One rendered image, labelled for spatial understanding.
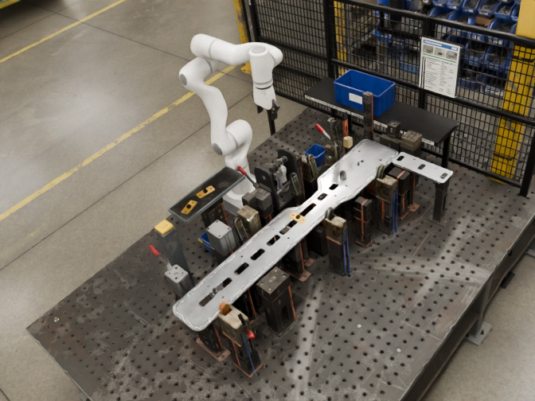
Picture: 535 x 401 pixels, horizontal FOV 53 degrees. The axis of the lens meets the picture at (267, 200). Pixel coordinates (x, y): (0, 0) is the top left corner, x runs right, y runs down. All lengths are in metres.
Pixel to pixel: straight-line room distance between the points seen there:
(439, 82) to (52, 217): 3.13
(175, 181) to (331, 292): 2.24
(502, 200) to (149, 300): 1.88
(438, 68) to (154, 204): 2.44
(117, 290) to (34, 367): 1.03
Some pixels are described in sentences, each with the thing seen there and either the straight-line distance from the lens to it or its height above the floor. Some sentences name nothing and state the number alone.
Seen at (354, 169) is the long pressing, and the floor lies 1.00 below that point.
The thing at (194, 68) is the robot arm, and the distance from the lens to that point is 2.58.
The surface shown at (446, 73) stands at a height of 1.28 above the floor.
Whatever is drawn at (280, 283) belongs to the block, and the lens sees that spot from 2.20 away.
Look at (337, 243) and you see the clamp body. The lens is 2.45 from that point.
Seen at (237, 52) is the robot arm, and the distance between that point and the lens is 2.36.
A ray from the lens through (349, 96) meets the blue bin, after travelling 3.06.
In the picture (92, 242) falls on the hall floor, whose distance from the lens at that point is 4.23.
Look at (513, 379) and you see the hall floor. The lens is 3.22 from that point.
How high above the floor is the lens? 2.75
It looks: 43 degrees down
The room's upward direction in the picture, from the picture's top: 11 degrees counter-clockwise
